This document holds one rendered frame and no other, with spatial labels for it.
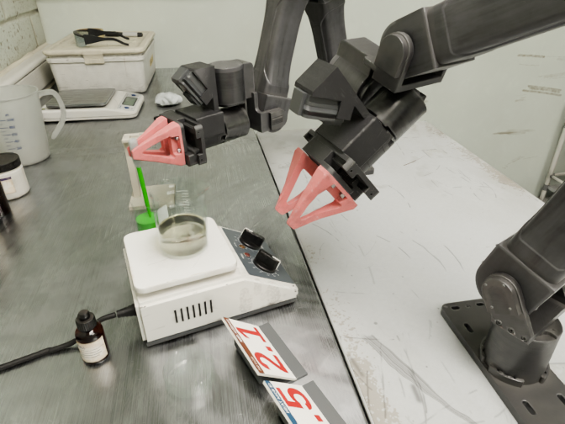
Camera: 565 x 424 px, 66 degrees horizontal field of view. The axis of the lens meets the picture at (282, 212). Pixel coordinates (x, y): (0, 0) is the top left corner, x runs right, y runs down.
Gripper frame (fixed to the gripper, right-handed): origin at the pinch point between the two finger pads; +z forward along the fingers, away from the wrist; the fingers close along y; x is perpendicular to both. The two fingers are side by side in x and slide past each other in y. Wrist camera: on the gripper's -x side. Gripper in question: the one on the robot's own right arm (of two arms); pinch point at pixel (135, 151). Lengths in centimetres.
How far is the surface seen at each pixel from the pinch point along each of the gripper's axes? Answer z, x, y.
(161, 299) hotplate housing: 9.4, 7.4, 23.7
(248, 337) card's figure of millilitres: 3.5, 11.4, 31.7
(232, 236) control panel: -4.4, 8.5, 17.9
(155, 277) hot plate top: 9.0, 5.3, 22.2
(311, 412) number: 4.0, 12.7, 42.4
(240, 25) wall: -87, 2, -93
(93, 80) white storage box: -23, 10, -87
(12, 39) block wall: -7, -3, -101
